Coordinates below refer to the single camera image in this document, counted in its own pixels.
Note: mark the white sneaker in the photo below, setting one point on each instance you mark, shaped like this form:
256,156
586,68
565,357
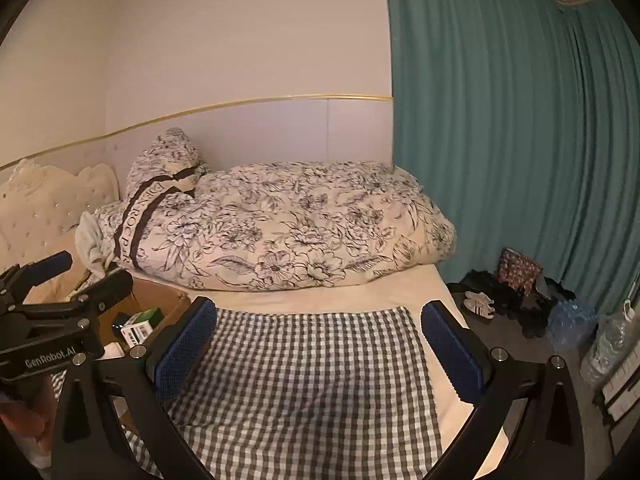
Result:
482,310
472,296

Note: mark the pale green towel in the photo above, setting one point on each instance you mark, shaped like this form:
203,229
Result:
92,240

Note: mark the person's left hand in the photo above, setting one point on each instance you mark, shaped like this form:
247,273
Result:
22,425

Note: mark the grey checked cloth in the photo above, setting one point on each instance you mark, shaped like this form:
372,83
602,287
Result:
310,385

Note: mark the patterned bag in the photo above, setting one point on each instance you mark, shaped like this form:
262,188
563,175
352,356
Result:
517,267

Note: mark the cream tufted headboard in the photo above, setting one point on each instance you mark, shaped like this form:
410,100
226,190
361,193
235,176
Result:
40,210

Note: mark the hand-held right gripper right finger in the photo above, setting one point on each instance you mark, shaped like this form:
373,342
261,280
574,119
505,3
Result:
450,350

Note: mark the large clear water bottle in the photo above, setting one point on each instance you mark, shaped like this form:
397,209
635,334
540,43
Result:
607,345

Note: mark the brown cardboard box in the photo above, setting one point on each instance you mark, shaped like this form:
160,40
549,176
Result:
160,297

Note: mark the teal curtain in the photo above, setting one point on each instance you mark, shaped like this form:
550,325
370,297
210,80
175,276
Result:
500,135

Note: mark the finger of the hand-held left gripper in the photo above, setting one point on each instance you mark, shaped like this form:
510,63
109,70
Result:
50,262
107,285

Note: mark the floral print duvet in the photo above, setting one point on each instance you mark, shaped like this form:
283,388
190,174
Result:
300,220

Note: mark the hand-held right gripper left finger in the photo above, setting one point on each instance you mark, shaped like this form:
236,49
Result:
185,345

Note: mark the green and white medicine box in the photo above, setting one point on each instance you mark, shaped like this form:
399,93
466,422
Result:
145,317

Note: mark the pack of water bottles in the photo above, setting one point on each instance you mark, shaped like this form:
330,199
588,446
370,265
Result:
570,320

